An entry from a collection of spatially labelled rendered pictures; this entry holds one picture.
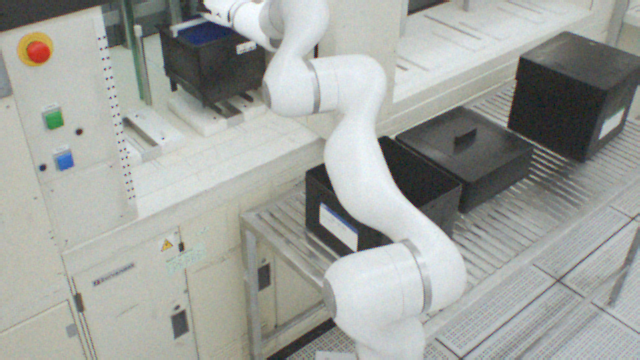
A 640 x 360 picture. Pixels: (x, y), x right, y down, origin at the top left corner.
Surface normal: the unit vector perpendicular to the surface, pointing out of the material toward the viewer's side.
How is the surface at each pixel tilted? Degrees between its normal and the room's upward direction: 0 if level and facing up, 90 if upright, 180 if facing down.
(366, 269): 10
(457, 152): 0
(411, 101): 90
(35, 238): 90
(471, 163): 0
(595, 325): 0
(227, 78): 88
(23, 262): 90
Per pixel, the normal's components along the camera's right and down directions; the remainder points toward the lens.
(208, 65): 0.64, 0.44
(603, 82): 0.01, -0.80
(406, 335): 0.49, -0.56
